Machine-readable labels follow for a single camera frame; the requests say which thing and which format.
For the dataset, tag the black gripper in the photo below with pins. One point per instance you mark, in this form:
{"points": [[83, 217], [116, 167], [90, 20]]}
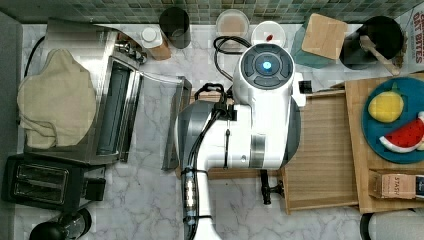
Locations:
{"points": [[267, 190]]}

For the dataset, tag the wooden drawer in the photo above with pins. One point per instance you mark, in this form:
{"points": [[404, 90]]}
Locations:
{"points": [[321, 173]]}

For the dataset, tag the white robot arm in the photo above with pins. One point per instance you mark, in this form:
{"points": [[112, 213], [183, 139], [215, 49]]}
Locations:
{"points": [[264, 77]]}

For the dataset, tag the tea bag box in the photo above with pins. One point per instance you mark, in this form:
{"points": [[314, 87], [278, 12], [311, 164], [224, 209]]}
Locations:
{"points": [[386, 185]]}

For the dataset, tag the paper towel roll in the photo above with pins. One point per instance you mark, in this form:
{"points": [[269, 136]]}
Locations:
{"points": [[394, 225]]}

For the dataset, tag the stainless toaster oven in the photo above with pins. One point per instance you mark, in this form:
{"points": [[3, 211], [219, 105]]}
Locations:
{"points": [[115, 66]]}

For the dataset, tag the yellow toy lemon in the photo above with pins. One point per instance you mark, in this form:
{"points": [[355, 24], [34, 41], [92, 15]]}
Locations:
{"points": [[386, 107]]}

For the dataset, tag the toy watermelon slice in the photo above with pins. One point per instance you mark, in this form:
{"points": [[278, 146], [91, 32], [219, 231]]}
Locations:
{"points": [[405, 139]]}

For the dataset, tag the pink white lidded bowl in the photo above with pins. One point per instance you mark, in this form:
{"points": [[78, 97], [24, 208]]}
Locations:
{"points": [[268, 32]]}

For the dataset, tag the teal canister wooden lid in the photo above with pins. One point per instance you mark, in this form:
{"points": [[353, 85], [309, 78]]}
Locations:
{"points": [[318, 42]]}

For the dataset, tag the teal plate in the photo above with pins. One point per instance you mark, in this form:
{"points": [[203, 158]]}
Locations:
{"points": [[411, 91]]}

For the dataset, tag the wooden spoon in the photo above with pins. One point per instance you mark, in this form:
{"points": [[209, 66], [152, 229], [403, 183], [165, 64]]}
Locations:
{"points": [[369, 46]]}

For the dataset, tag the white cap spice bottle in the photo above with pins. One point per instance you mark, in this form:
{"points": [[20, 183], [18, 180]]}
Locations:
{"points": [[152, 39]]}

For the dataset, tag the black tall cup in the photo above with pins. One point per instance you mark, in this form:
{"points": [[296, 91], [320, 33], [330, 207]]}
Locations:
{"points": [[175, 24]]}

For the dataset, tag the black utensil holder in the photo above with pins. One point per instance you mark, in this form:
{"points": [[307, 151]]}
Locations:
{"points": [[386, 35]]}

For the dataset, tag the black pepper grinder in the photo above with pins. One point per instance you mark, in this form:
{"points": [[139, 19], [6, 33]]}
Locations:
{"points": [[66, 226]]}

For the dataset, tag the oat bites cereal box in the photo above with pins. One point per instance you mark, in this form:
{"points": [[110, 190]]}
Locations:
{"points": [[412, 23]]}

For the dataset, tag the beige folded towel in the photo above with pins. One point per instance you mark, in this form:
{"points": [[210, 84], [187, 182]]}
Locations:
{"points": [[58, 105]]}

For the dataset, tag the black two-slot toaster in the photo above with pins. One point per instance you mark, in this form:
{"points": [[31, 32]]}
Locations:
{"points": [[49, 183]]}

